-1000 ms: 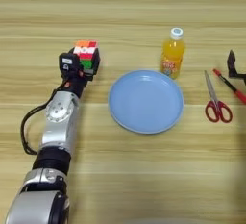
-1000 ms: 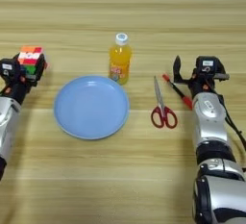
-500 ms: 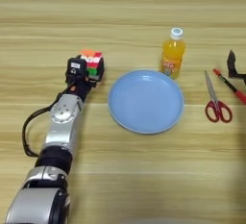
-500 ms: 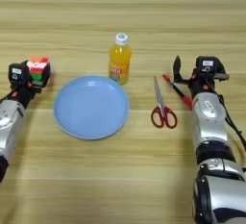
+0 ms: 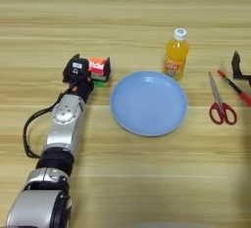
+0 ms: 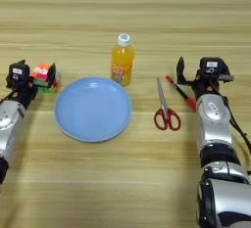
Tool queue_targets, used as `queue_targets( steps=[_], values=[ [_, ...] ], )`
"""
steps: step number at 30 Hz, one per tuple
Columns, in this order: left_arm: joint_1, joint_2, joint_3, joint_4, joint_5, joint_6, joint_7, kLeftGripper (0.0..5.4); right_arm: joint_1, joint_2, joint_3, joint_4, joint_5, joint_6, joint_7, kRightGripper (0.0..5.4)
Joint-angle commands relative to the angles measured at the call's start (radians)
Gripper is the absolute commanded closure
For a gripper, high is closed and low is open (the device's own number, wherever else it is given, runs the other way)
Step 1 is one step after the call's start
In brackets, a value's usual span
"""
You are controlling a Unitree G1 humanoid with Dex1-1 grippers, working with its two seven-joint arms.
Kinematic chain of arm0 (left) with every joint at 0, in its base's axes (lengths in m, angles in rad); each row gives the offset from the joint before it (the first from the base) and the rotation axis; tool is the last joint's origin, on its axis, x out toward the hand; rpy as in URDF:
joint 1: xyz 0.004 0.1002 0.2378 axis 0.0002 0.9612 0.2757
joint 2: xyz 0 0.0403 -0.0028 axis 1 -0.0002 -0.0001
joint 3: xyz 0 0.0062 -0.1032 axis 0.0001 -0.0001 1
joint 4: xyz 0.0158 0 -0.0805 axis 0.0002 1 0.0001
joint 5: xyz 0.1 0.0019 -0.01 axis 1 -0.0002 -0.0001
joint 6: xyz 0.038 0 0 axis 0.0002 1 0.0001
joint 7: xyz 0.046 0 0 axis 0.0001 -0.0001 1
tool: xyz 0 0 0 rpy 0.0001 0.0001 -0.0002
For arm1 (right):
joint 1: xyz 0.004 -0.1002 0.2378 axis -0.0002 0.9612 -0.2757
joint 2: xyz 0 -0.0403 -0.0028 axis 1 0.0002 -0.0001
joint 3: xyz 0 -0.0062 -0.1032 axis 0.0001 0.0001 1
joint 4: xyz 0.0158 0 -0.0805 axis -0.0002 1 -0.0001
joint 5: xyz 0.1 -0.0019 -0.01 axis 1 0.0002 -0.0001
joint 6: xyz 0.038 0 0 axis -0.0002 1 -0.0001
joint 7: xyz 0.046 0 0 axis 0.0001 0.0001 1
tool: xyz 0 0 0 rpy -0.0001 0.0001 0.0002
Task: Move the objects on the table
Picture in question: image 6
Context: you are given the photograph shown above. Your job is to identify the orange juice bottle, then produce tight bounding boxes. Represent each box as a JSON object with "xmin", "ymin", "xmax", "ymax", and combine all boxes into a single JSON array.
[{"xmin": 110, "ymin": 32, "xmax": 135, "ymax": 87}]

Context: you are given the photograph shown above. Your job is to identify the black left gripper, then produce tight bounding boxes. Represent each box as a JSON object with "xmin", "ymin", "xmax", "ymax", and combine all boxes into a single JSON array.
[{"xmin": 6, "ymin": 59, "xmax": 58, "ymax": 110}]

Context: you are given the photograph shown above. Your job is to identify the red handled scissors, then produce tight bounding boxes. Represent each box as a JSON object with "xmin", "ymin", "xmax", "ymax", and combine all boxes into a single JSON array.
[{"xmin": 153, "ymin": 76, "xmax": 182, "ymax": 132}]

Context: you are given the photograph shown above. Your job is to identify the multicoloured puzzle cube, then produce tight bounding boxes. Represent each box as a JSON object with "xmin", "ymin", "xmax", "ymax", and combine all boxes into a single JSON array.
[{"xmin": 29, "ymin": 62, "xmax": 61, "ymax": 94}]

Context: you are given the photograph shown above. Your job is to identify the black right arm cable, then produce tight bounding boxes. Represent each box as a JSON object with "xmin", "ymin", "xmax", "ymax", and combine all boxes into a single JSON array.
[{"xmin": 221, "ymin": 95, "xmax": 251, "ymax": 176}]

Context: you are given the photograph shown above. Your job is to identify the blue round plate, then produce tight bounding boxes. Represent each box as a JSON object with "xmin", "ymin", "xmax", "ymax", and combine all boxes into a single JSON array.
[{"xmin": 54, "ymin": 76, "xmax": 133, "ymax": 143}]

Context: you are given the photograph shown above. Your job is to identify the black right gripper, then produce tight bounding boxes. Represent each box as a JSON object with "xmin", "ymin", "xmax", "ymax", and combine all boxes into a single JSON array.
[{"xmin": 176, "ymin": 56, "xmax": 235, "ymax": 101}]

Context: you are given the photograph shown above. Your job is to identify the red black pen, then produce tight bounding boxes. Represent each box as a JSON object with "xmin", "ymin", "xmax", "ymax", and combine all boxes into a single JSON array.
[{"xmin": 165, "ymin": 74, "xmax": 198, "ymax": 113}]

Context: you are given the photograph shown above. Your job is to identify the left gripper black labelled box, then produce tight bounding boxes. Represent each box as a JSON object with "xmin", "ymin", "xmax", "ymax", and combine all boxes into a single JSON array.
[{"xmin": 6, "ymin": 63, "xmax": 31, "ymax": 89}]

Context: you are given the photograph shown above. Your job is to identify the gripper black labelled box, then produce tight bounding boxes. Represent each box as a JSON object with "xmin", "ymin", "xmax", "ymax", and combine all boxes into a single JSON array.
[
  {"xmin": 199, "ymin": 56, "xmax": 227, "ymax": 76},
  {"xmin": 6, "ymin": 63, "xmax": 31, "ymax": 89}
]

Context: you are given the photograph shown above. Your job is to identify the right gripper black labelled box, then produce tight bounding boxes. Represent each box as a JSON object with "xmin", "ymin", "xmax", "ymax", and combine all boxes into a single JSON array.
[{"xmin": 199, "ymin": 56, "xmax": 227, "ymax": 76}]

